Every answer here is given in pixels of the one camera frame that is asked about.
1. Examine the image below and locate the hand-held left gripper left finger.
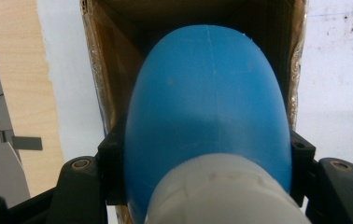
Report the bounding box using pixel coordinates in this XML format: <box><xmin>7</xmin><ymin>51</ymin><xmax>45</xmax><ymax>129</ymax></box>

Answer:
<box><xmin>97</xmin><ymin>115</ymin><xmax>128</xmax><ymax>206</ymax></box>

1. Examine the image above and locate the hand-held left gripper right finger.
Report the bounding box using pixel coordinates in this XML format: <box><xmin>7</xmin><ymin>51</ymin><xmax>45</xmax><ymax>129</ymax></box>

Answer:
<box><xmin>289</xmin><ymin>130</ymin><xmax>318</xmax><ymax>208</ymax></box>

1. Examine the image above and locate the blue cardboard box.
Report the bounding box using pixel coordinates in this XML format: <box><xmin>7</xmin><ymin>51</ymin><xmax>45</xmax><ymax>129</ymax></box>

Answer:
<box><xmin>79</xmin><ymin>0</ymin><xmax>308</xmax><ymax>224</ymax></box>

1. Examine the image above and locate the blue bottle with white cap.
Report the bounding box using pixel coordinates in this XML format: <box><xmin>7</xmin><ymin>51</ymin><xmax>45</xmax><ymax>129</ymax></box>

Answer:
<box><xmin>123</xmin><ymin>23</ymin><xmax>313</xmax><ymax>224</ymax></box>

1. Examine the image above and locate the grey tape strip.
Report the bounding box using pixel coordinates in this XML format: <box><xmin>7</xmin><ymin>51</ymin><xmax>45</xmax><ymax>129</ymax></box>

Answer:
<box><xmin>0</xmin><ymin>130</ymin><xmax>44</xmax><ymax>151</ymax></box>

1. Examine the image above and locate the white table mat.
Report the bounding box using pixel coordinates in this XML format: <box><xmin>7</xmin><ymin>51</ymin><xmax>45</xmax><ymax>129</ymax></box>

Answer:
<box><xmin>35</xmin><ymin>0</ymin><xmax>353</xmax><ymax>224</ymax></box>

